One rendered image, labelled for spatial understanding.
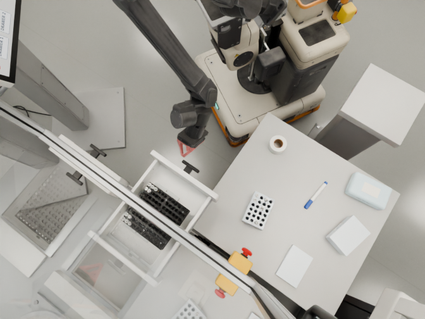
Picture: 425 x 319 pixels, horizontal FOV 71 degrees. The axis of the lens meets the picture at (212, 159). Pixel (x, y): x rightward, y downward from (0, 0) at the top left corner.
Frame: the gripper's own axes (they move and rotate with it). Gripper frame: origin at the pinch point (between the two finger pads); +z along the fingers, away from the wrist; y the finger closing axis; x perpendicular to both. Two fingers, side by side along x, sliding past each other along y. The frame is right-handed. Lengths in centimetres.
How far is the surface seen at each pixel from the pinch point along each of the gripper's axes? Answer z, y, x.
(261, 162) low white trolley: 4.5, -25.5, 23.1
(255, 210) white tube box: 14.7, -10.8, 31.7
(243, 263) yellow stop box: 14.0, 13.0, 37.4
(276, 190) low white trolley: 8.1, -20.5, 34.3
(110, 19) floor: 36, -112, -136
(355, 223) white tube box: 1, -21, 64
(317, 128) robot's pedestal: 26, -121, 40
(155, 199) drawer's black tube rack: 15.2, 12.4, 0.4
